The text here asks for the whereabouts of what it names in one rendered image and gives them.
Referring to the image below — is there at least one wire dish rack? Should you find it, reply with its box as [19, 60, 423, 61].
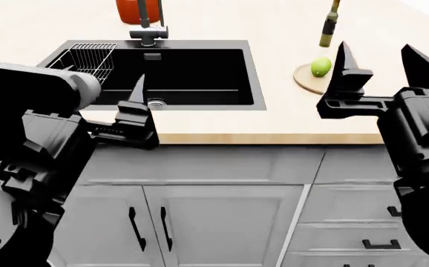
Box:
[46, 42, 119, 85]

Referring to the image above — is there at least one wide grey cabinet door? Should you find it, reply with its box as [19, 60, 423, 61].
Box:
[142, 183, 305, 267]

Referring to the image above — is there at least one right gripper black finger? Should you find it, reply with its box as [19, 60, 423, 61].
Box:
[327, 40, 375, 97]
[400, 43, 429, 97]

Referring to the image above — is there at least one grey false drawer panel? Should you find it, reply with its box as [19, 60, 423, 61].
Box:
[82, 145, 326, 185]

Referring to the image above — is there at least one black kitchen sink basin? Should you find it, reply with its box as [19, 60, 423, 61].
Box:
[36, 39, 268, 112]

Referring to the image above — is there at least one grey cabinet drawer front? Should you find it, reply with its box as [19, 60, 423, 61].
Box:
[300, 183, 405, 224]
[313, 144, 401, 185]
[279, 251, 429, 267]
[287, 222, 425, 253]

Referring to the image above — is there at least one red pot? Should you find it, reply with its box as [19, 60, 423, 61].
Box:
[115, 0, 163, 24]

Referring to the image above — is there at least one green wine bottle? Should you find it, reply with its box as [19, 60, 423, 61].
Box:
[318, 0, 343, 49]

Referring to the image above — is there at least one green lime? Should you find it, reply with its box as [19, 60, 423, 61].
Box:
[310, 56, 333, 78]

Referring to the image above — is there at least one black vertical door handle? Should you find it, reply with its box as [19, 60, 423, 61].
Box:
[128, 206, 147, 252]
[159, 206, 174, 253]

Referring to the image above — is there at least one dark grey sink faucet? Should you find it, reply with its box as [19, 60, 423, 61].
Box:
[129, 0, 171, 47]

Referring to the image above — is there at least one round wooden board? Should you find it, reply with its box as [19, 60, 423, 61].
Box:
[292, 62, 336, 96]

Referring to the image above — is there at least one narrow grey cabinet door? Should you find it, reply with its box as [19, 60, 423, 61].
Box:
[49, 183, 166, 267]

